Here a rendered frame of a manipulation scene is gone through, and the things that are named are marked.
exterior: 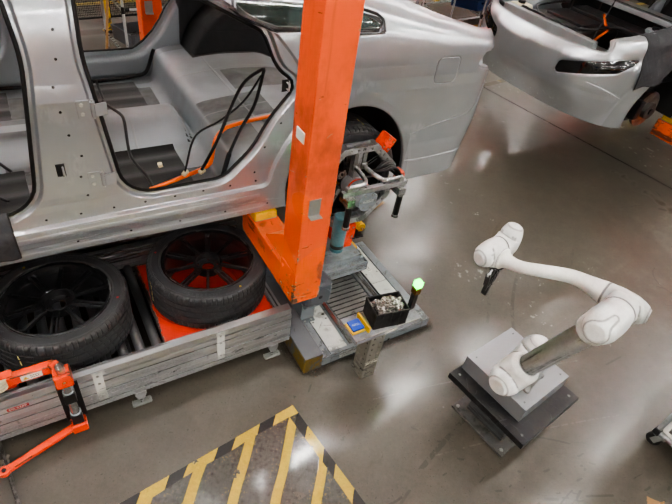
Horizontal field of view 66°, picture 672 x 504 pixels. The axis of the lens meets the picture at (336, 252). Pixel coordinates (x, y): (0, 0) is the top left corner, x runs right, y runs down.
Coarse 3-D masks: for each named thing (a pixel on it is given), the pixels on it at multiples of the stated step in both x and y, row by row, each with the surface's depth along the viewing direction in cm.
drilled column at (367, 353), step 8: (384, 336) 284; (360, 344) 291; (368, 344) 283; (376, 344) 285; (360, 352) 294; (368, 352) 286; (376, 352) 291; (360, 360) 296; (368, 360) 297; (376, 360) 297; (360, 368) 303; (368, 368) 299; (360, 376) 301
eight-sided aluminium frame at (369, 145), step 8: (344, 144) 281; (352, 144) 283; (360, 144) 286; (368, 144) 285; (376, 144) 286; (344, 152) 277; (352, 152) 281; (360, 152) 284; (376, 152) 296; (384, 152) 293; (392, 160) 301; (384, 176) 313; (392, 176) 310; (376, 192) 320; (384, 192) 316; (352, 216) 317; (360, 216) 319
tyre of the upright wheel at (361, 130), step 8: (352, 120) 293; (360, 120) 296; (352, 128) 284; (360, 128) 286; (368, 128) 290; (344, 136) 282; (352, 136) 285; (360, 136) 288; (368, 136) 291; (376, 136) 294; (288, 176) 297
